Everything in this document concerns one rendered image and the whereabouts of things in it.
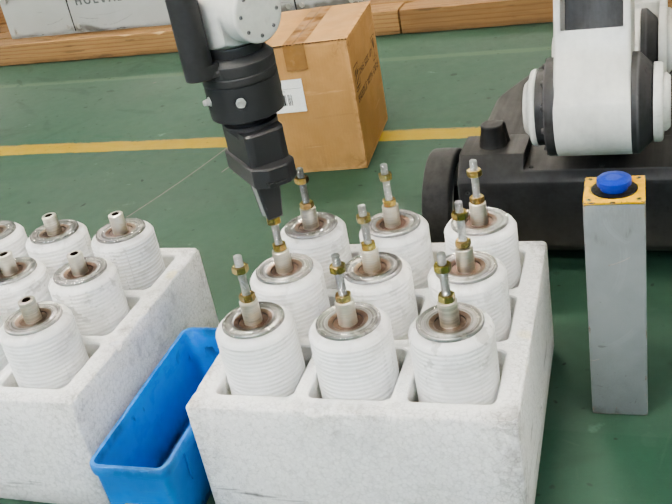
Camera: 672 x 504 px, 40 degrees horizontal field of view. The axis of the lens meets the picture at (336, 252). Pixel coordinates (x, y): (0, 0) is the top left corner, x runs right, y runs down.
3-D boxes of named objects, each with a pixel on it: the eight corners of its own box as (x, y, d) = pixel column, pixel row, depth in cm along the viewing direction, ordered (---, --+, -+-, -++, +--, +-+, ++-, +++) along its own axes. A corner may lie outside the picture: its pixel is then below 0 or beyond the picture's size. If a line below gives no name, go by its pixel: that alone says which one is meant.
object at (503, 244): (525, 314, 132) (516, 203, 123) (527, 353, 124) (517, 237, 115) (458, 318, 134) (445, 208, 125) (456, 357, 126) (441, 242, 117)
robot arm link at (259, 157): (317, 173, 108) (298, 76, 102) (243, 200, 105) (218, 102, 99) (275, 145, 118) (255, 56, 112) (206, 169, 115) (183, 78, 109)
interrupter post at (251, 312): (240, 324, 109) (233, 301, 107) (255, 315, 110) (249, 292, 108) (252, 330, 107) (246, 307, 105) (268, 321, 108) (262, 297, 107)
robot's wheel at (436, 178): (452, 227, 174) (440, 130, 165) (478, 227, 172) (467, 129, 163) (429, 282, 158) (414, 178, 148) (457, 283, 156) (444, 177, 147)
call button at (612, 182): (597, 185, 111) (596, 170, 110) (632, 184, 110) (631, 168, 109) (596, 200, 107) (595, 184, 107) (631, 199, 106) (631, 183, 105)
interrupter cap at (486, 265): (443, 254, 115) (442, 249, 115) (503, 255, 112) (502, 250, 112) (428, 285, 109) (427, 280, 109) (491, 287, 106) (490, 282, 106)
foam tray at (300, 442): (308, 340, 148) (287, 244, 140) (554, 345, 136) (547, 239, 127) (218, 518, 116) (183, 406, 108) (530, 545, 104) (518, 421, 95)
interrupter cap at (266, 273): (244, 281, 118) (243, 276, 117) (279, 253, 123) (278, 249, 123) (291, 291, 113) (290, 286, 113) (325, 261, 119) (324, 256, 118)
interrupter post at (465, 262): (458, 265, 112) (456, 241, 111) (478, 265, 111) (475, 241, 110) (454, 275, 110) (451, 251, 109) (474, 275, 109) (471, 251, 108)
